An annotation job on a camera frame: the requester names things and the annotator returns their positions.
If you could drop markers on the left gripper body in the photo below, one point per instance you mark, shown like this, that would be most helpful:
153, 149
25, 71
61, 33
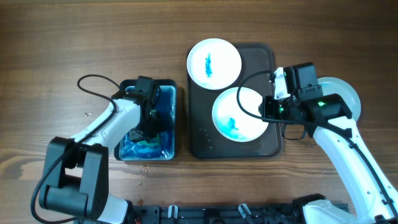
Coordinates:
150, 127

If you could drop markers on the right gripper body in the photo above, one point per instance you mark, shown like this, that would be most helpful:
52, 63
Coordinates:
282, 109

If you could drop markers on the green sponge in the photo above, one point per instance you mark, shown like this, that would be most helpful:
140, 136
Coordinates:
154, 142

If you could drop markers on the pale blue plate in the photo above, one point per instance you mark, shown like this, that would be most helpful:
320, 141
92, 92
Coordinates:
332, 85

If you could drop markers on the large white plate blue smear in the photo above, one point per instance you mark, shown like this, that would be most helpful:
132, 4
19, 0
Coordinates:
230, 119

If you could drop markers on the white plate blue streak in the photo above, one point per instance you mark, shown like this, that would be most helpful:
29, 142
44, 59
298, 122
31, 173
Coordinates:
214, 64

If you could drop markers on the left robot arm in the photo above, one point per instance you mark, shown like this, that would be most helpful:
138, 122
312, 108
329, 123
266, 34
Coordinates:
75, 179

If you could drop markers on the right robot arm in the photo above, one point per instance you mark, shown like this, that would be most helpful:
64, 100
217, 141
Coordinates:
329, 121

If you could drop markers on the dark brown serving tray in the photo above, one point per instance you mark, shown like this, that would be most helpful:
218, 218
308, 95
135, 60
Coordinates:
205, 141

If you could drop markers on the black tub of blue water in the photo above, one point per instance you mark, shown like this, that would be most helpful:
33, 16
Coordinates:
127, 150

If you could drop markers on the black mounting rail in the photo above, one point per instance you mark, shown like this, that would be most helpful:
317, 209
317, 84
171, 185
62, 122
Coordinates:
173, 214

